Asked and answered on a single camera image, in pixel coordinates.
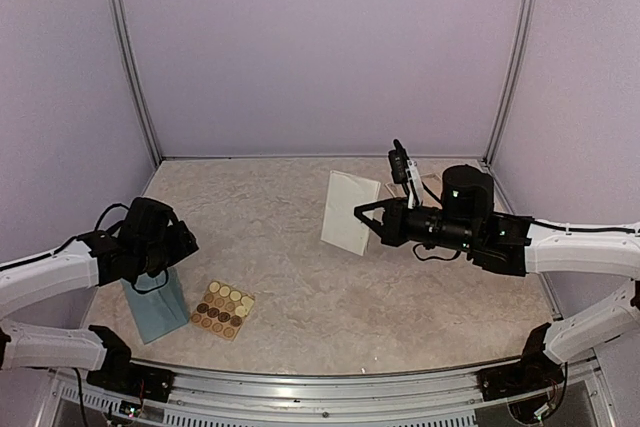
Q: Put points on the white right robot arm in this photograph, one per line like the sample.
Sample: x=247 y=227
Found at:
x=513 y=245

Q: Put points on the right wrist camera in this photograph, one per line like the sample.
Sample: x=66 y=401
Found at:
x=404 y=172

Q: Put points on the aluminium front rail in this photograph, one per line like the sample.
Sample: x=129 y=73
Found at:
x=441 y=397

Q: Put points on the right aluminium frame post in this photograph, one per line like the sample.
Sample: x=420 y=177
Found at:
x=514 y=67

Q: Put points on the beige lined letter paper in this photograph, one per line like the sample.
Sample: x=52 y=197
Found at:
x=340 y=226

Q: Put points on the left aluminium frame post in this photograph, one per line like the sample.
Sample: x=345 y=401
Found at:
x=133 y=80

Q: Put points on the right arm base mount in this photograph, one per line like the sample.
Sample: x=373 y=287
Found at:
x=534 y=370

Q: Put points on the aluminium frame post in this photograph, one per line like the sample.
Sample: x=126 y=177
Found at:
x=133 y=80
x=514 y=67

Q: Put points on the round sticker seal sheet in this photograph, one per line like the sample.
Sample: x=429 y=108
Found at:
x=222 y=310

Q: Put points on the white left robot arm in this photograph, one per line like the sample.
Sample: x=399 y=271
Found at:
x=89 y=260

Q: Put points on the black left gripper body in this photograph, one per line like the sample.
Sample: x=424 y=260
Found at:
x=157 y=257

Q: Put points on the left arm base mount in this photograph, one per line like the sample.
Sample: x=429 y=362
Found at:
x=119 y=374

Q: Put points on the teal blue envelope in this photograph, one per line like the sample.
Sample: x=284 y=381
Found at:
x=157 y=305

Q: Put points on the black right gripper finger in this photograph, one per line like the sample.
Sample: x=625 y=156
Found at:
x=360 y=212
x=375 y=221

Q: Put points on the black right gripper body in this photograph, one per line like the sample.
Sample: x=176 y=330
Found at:
x=449 y=234

